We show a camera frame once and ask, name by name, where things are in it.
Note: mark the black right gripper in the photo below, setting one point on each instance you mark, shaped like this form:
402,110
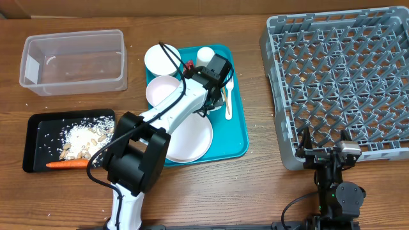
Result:
315,156

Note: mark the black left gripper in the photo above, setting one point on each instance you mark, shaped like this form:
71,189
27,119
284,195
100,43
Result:
220,98

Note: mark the white paper cup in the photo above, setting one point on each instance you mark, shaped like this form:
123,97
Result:
204,56

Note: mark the pink bowl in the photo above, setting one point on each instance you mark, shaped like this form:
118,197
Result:
159,88

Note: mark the white bowl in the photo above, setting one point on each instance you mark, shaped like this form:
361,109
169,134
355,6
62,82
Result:
157,62

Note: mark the white napkin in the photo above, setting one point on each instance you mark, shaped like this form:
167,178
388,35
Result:
217,108

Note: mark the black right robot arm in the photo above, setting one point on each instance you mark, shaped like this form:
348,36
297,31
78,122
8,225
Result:
339,200

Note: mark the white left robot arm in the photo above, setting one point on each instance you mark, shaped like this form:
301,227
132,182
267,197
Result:
135,157

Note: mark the grey dishwasher rack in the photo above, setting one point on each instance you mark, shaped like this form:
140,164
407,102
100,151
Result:
339,71

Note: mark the white plastic fork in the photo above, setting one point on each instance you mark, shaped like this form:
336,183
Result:
229,106

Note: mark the wooden chopstick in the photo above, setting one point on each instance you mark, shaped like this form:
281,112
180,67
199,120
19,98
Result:
225,99

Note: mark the red snack wrapper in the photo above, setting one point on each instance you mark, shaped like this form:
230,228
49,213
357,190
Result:
188,66

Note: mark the teal serving tray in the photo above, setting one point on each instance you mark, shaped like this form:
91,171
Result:
230,137

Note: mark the large white plate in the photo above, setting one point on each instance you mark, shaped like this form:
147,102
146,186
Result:
191,140

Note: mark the clear plastic bin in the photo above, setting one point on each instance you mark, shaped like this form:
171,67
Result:
74,63

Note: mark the rice and peanuts pile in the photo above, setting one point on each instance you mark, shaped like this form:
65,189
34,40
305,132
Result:
71,139

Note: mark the orange carrot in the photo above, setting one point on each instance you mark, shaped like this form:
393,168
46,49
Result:
69,164

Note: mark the black tray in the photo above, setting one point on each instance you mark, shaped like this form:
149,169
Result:
35,159

